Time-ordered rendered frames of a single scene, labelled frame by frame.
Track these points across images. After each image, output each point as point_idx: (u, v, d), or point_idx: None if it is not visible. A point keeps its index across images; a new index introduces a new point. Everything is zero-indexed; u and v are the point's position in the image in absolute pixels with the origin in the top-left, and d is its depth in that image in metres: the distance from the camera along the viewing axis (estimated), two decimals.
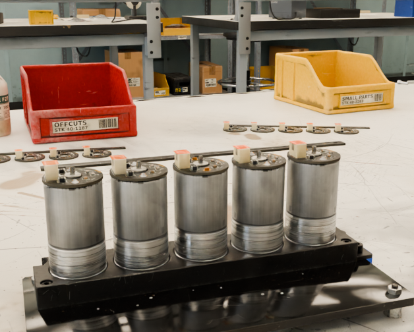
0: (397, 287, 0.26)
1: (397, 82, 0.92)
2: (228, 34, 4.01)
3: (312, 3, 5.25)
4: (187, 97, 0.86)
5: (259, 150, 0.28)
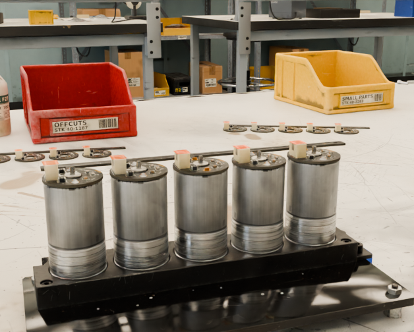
0: (397, 287, 0.26)
1: (397, 82, 0.92)
2: (228, 34, 4.01)
3: (312, 3, 5.25)
4: (187, 97, 0.86)
5: (259, 150, 0.28)
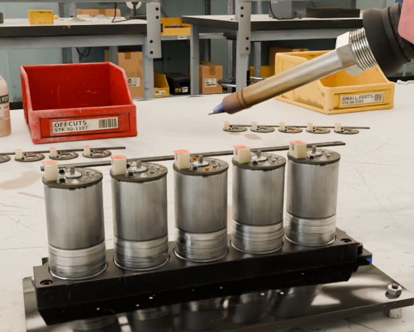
0: (397, 287, 0.26)
1: (397, 82, 0.92)
2: (228, 34, 4.01)
3: (312, 3, 5.25)
4: (187, 97, 0.86)
5: (259, 150, 0.28)
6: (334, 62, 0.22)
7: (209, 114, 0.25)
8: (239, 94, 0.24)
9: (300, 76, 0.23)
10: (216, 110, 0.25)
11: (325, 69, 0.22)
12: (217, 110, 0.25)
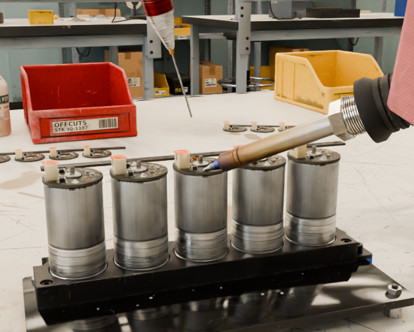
0: (397, 287, 0.26)
1: None
2: (228, 34, 4.01)
3: (312, 3, 5.25)
4: (187, 97, 0.86)
5: None
6: (326, 128, 0.23)
7: (205, 169, 0.26)
8: (235, 153, 0.25)
9: (294, 139, 0.24)
10: (212, 167, 0.26)
11: (317, 134, 0.23)
12: (213, 166, 0.26)
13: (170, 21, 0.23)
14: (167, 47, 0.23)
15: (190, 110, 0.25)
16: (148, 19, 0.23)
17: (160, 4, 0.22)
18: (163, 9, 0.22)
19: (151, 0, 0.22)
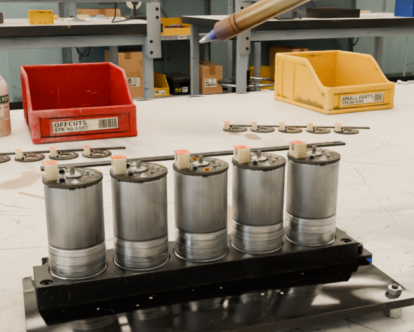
0: (397, 287, 0.26)
1: (397, 82, 0.92)
2: None
3: (312, 3, 5.25)
4: (187, 97, 0.86)
5: (259, 150, 0.28)
6: None
7: (200, 41, 0.25)
8: (231, 18, 0.24)
9: None
10: (208, 37, 0.24)
11: None
12: (209, 37, 0.24)
13: None
14: None
15: None
16: None
17: None
18: None
19: None
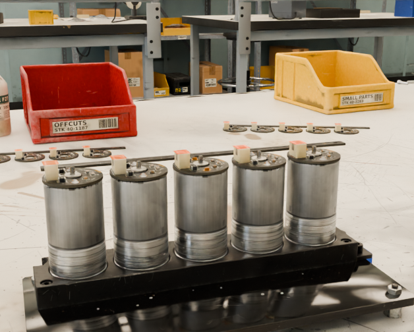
0: (397, 287, 0.26)
1: (397, 82, 0.92)
2: (228, 34, 4.01)
3: (312, 3, 5.25)
4: (187, 97, 0.86)
5: (259, 150, 0.28)
6: None
7: None
8: None
9: None
10: None
11: None
12: None
13: None
14: None
15: None
16: None
17: None
18: None
19: None
